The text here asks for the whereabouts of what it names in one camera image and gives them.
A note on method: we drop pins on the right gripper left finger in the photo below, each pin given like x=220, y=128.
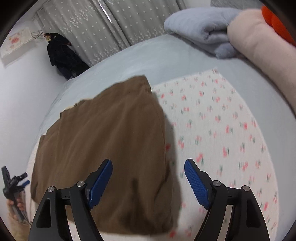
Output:
x=50, y=221

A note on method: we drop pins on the light blue bed sheet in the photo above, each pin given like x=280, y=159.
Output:
x=167, y=57

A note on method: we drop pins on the brown coat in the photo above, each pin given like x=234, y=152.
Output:
x=126, y=125

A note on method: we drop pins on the cherry print white blanket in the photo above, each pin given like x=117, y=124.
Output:
x=208, y=121

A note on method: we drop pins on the grey dotted curtain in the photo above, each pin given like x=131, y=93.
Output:
x=99, y=29

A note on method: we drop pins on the orange object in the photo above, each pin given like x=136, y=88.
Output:
x=272, y=20

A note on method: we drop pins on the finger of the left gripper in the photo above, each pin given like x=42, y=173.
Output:
x=26, y=183

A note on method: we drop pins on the black hanging garment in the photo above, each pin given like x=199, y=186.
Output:
x=69, y=64

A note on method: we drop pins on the light blue folded blanket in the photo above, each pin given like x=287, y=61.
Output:
x=206, y=28

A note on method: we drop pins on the white wall box cover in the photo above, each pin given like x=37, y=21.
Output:
x=16, y=45

